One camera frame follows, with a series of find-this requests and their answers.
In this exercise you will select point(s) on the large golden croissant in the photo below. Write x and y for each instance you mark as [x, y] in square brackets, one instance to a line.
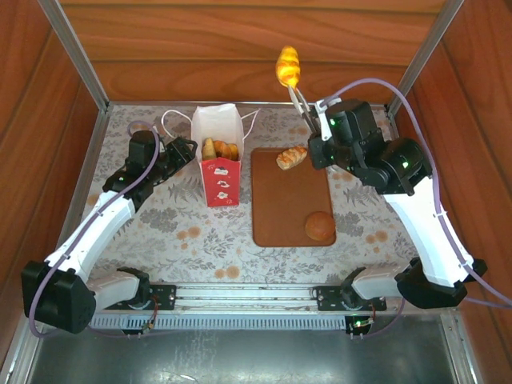
[209, 149]

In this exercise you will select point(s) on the red white paper bag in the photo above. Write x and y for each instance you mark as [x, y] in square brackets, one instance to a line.
[218, 122]

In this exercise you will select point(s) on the small yellow striped croissant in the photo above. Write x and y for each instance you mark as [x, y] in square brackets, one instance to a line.
[288, 66]

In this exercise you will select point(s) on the flaky braided pastry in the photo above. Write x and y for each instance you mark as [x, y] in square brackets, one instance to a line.
[291, 158]

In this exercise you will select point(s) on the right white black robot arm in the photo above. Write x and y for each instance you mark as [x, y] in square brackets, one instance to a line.
[420, 232]

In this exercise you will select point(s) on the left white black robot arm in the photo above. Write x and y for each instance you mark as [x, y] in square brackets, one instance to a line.
[100, 224]

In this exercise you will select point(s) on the floral patterned tablecloth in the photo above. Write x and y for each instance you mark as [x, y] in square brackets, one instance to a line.
[200, 248]

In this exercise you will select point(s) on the brown rectangular tray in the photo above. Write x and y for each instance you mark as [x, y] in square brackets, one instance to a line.
[288, 200]

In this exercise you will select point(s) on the round dark brown bun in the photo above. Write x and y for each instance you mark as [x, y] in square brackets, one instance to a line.
[320, 226]

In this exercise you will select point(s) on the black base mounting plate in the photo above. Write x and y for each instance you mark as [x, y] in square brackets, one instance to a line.
[328, 297]
[164, 297]

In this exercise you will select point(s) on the small circuit board green light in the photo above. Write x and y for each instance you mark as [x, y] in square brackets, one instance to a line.
[360, 323]

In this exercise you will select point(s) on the shiny metal plate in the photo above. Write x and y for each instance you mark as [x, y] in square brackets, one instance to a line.
[240, 356]

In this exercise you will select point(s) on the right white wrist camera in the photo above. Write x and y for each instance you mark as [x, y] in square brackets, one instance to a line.
[323, 120]

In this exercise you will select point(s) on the aluminium corner post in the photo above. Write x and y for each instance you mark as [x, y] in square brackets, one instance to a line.
[76, 56]
[424, 56]

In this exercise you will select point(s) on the aluminium front frame rail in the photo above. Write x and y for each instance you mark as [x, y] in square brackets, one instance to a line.
[240, 294]

